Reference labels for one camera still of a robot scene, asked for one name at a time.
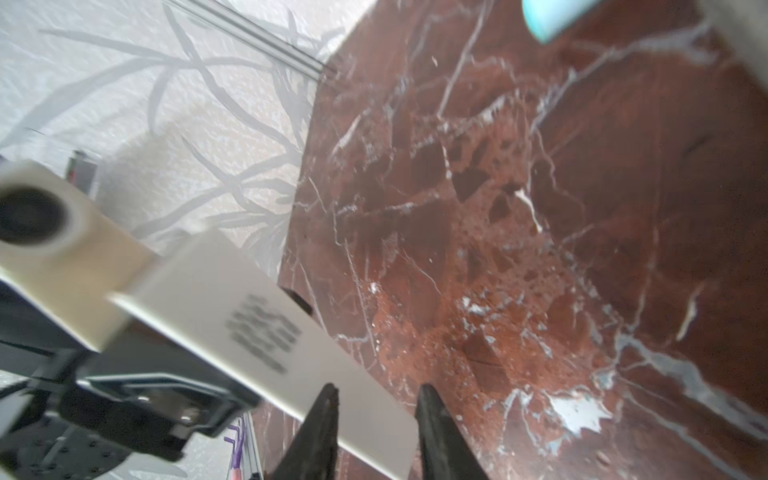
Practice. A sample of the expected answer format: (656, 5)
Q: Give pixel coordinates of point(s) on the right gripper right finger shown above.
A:
(445, 453)

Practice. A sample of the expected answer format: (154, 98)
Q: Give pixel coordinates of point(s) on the grey stone block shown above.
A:
(743, 26)

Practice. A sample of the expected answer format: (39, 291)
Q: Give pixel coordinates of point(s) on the purple pink garden fork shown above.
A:
(235, 437)

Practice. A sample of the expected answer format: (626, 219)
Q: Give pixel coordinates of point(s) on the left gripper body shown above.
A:
(77, 414)

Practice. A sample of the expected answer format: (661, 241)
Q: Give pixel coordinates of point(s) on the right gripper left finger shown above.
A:
(313, 452)

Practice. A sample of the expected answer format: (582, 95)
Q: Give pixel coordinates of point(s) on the slim white remote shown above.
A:
(210, 298)

